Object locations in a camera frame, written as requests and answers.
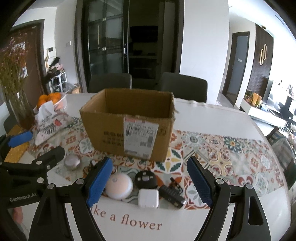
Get silver oval metal case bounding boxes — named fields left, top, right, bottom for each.
left=64, top=154, right=81, bottom=171

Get black power adapter with cable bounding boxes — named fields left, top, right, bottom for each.
left=82, top=160, right=118, bottom=178

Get peach round night light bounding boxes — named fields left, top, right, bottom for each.
left=105, top=173, right=133, bottom=200

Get white square power adapter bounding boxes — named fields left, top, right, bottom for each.
left=137, top=189, right=159, bottom=208

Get woven yellow placemat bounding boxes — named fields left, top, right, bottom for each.
left=4, top=125, right=33, bottom=163

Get glass vase dried flowers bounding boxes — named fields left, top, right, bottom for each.
left=1, top=34, right=35, bottom=130

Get floral fabric tissue cover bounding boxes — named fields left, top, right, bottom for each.
left=35, top=101, right=74, bottom=146

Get white basket of oranges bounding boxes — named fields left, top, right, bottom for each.
left=33, top=92, right=67, bottom=114

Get patterned table runner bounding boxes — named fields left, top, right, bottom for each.
left=28, top=118, right=284, bottom=210

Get black rectangular clip device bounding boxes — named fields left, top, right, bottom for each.
left=159, top=177, right=187, bottom=209

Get white shoe rack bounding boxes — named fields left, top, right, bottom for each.
left=44, top=56, right=67, bottom=94

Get dark dining chair left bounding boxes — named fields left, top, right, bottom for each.
left=88, top=73, right=132, bottom=93

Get dark dining chair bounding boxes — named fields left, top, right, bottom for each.
left=158, top=72, right=208, bottom=103
left=88, top=73, right=132, bottom=93

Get brown cardboard box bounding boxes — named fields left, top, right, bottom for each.
left=80, top=88, right=175, bottom=162

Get dark dining chair right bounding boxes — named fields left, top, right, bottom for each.
left=158, top=72, right=208, bottom=103

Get black glass cabinet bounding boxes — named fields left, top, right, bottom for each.
left=74, top=1, right=185, bottom=92

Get black round cable reel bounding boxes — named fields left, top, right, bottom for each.
left=134, top=171, right=158, bottom=189

